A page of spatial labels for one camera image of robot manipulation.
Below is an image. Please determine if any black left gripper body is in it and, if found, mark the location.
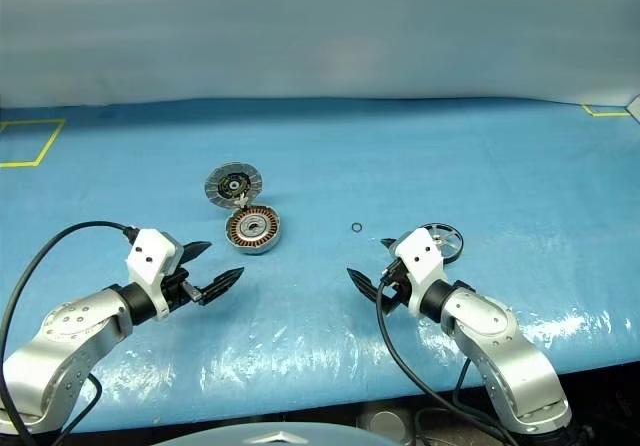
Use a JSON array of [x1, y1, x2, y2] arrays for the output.
[[160, 244, 204, 314]]

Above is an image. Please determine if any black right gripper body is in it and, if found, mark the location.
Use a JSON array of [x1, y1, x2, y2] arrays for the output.
[[380, 257, 413, 311]]

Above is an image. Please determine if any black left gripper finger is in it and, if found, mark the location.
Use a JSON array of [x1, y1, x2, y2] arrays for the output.
[[199, 266, 246, 308], [182, 240, 213, 264]]

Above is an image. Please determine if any silver motor stator housing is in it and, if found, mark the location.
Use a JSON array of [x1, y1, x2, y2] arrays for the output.
[[225, 204, 285, 257]]

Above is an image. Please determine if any silver finned motor cover disc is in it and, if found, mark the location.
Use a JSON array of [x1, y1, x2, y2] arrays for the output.
[[203, 162, 264, 211]]

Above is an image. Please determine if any blue plastic table cover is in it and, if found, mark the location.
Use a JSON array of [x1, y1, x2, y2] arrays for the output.
[[0, 96, 640, 435]]

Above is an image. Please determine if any grey rounded shape under table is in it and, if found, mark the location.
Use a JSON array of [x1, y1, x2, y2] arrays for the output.
[[356, 402, 417, 446]]

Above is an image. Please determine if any grey domed robot torso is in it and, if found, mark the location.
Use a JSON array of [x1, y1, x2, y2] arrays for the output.
[[187, 421, 362, 446]]

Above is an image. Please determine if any large yellow tape outline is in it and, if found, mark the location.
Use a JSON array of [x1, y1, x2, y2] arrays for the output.
[[0, 118, 67, 169]]

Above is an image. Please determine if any small yellow tape outline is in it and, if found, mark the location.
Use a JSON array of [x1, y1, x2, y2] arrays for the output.
[[581, 104, 631, 118]]

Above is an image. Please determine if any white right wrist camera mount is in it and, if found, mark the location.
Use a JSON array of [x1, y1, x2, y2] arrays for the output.
[[389, 226, 449, 318]]

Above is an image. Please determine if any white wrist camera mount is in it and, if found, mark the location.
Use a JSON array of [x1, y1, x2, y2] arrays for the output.
[[124, 227, 183, 322], [389, 226, 449, 318]]

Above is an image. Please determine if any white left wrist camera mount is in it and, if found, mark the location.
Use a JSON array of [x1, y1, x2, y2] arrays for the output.
[[124, 227, 183, 322]]

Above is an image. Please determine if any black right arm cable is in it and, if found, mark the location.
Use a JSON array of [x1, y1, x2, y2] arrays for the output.
[[375, 274, 519, 446]]

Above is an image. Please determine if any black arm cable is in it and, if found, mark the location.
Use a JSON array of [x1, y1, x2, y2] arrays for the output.
[[0, 221, 138, 446], [375, 274, 519, 446]]

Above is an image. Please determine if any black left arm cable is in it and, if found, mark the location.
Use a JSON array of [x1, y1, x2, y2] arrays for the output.
[[0, 221, 138, 446]]

